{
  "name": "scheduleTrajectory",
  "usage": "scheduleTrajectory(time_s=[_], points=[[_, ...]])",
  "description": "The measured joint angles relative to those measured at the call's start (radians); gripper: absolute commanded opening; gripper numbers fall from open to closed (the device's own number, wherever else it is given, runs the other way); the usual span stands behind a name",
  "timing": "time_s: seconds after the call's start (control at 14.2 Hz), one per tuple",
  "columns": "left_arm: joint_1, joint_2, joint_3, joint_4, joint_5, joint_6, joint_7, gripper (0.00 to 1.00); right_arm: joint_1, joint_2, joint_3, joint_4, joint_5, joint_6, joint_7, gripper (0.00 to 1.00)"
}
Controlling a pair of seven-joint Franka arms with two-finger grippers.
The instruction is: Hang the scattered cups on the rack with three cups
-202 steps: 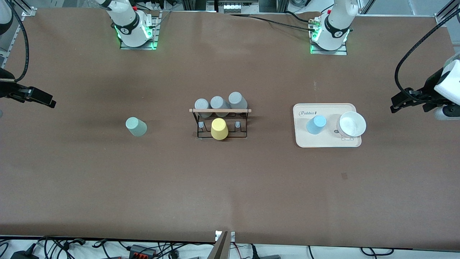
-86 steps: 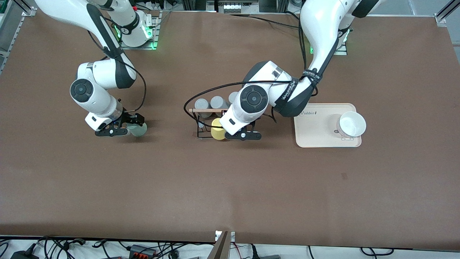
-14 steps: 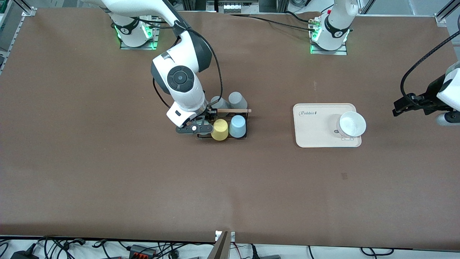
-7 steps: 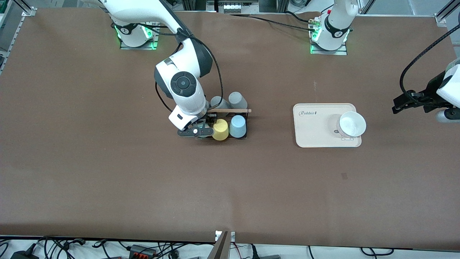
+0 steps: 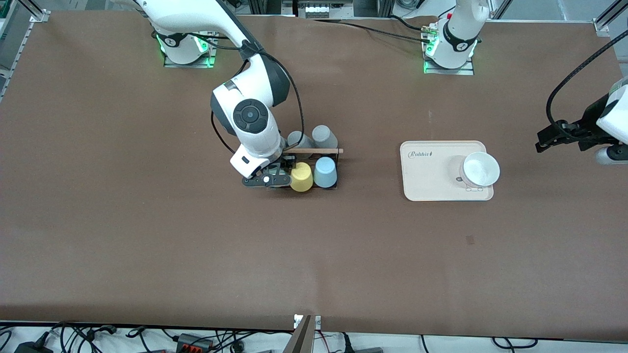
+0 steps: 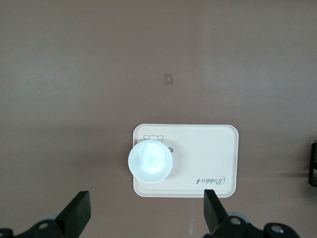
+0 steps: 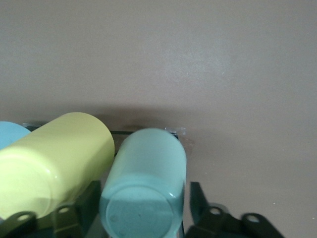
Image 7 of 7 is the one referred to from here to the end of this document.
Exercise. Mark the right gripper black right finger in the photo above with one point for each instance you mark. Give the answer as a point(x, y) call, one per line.
point(210, 220)

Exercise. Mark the mint green cup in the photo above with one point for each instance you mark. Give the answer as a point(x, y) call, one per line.
point(146, 173)

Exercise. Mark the light blue cup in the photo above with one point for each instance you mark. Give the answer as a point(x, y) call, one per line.
point(10, 135)

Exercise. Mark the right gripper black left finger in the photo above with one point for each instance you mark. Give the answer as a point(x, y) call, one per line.
point(84, 213)

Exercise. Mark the yellow cup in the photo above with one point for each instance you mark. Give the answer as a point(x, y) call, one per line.
point(57, 158)

